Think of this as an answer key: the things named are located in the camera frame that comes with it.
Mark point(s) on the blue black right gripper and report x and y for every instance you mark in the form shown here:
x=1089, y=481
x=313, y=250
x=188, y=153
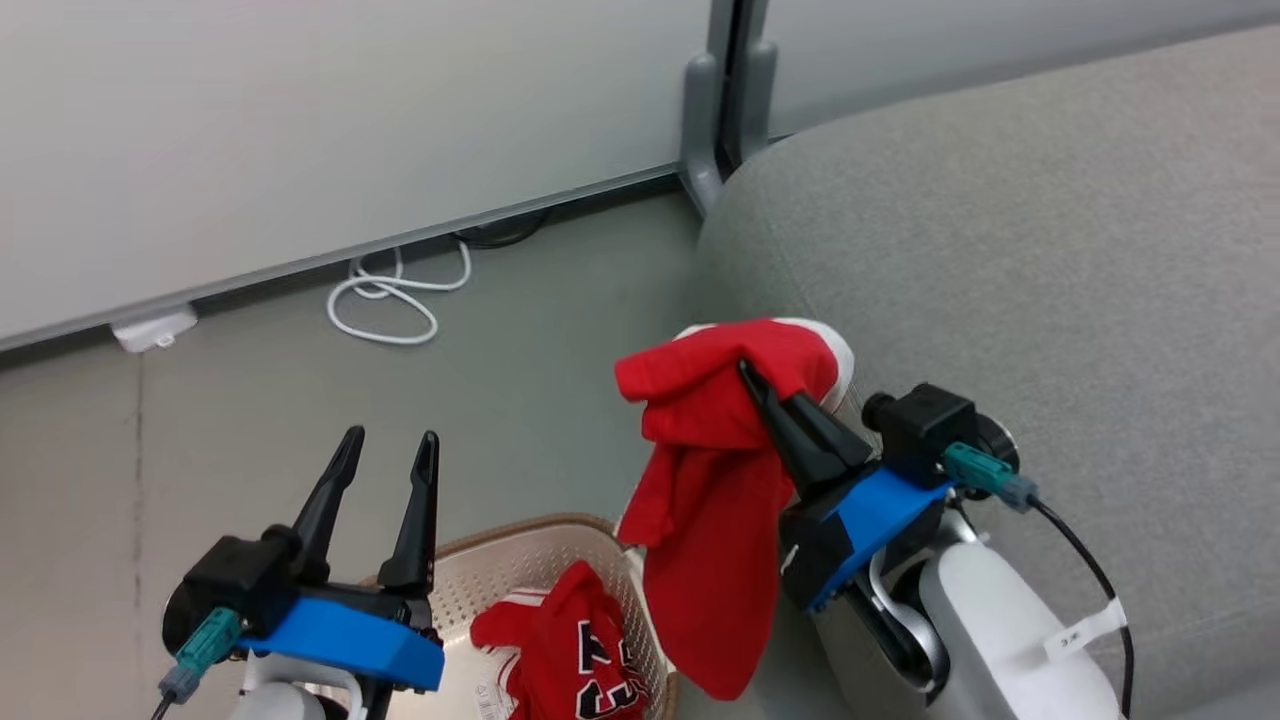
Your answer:
x=870, y=515

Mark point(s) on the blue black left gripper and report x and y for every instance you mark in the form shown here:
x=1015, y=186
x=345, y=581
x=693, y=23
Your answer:
x=350, y=635

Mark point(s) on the plain red garment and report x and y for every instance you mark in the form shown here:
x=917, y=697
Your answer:
x=715, y=500

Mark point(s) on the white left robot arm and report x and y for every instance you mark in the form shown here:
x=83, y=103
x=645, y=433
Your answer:
x=275, y=700

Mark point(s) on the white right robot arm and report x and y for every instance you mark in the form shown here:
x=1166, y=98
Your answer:
x=985, y=640

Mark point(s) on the beige perforated laundry basket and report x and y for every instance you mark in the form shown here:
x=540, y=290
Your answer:
x=500, y=570

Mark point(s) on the red jersey with number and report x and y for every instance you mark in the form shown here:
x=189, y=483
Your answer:
x=565, y=650

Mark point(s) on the grey fabric sofa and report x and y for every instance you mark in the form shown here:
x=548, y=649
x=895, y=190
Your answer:
x=1050, y=250

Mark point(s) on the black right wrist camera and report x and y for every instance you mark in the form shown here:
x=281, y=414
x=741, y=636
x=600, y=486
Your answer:
x=930, y=425

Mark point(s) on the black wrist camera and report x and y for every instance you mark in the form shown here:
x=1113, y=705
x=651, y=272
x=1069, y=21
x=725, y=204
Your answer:
x=232, y=580
x=930, y=425

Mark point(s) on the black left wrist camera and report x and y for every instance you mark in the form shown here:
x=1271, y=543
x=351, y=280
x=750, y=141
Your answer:
x=232, y=580

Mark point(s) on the teal right camera connector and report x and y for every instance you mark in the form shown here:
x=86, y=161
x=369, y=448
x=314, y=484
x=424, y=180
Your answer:
x=985, y=472

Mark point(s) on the teal camera connector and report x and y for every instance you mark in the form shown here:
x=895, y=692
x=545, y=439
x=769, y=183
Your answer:
x=985, y=472
x=205, y=645

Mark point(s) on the teal left camera connector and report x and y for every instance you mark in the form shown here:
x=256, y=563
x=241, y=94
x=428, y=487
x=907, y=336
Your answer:
x=205, y=645

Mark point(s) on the grey wall base rail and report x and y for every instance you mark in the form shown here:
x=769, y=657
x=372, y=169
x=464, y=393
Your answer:
x=350, y=255

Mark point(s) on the grey partition post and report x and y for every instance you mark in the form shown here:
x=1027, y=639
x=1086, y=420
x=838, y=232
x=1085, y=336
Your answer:
x=725, y=110

